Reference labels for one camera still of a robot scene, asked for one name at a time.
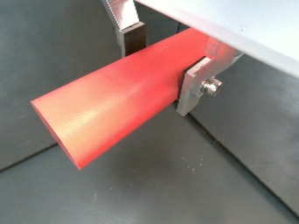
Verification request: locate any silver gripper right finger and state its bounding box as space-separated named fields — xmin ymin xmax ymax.
xmin=176 ymin=38 xmax=243 ymax=116

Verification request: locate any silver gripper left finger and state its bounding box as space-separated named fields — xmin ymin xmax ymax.
xmin=101 ymin=0 xmax=145 ymax=57

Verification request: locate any red oval cylinder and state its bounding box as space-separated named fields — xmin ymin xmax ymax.
xmin=32 ymin=28 xmax=208 ymax=168

